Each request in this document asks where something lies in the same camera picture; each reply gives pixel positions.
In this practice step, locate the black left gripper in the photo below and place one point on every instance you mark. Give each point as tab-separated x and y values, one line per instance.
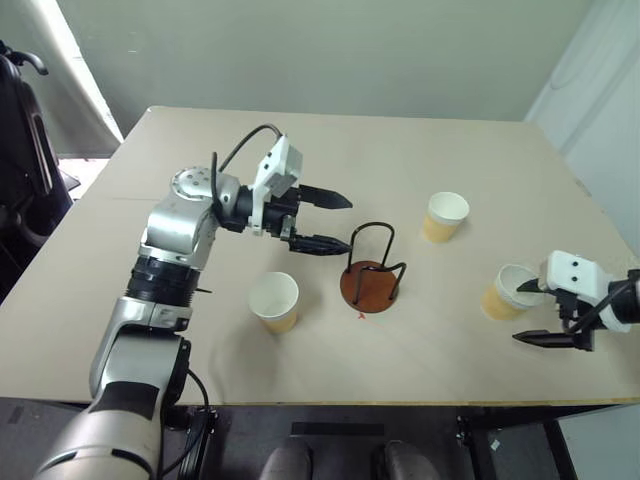
279	216

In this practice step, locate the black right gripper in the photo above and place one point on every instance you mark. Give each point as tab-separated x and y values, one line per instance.
586	339

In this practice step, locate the tan paper cup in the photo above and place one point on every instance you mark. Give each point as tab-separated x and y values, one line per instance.
274	306
502	300
446	215

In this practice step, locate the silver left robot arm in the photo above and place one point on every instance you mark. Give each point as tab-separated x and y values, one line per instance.
170	225

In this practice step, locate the white board under table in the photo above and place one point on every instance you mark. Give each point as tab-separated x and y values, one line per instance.
602	445

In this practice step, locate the dark rounded shape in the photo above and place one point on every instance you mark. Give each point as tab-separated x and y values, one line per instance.
290	462
404	462

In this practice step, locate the white fabric panel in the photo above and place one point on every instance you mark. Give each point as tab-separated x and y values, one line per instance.
595	90

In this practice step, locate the black chair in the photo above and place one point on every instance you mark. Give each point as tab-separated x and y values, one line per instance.
25	165

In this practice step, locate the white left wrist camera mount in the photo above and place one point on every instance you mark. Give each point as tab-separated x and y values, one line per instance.
280	162

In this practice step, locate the black table frame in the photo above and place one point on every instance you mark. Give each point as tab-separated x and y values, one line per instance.
475	445

